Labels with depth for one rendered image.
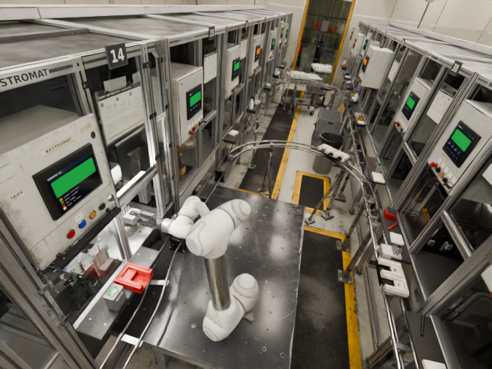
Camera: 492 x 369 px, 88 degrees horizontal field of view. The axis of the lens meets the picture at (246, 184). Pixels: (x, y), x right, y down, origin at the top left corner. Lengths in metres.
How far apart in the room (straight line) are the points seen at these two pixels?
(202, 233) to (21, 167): 0.61
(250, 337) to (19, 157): 1.39
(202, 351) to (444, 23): 9.51
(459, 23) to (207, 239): 9.47
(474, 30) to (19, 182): 10.04
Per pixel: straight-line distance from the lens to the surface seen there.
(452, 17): 9.85
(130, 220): 1.77
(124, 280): 1.60
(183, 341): 1.71
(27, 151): 1.04
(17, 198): 1.06
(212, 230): 1.04
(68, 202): 1.16
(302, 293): 2.73
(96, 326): 1.58
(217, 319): 1.46
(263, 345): 1.72
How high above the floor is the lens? 2.26
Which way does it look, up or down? 37 degrees down
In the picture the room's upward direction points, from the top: 7 degrees clockwise
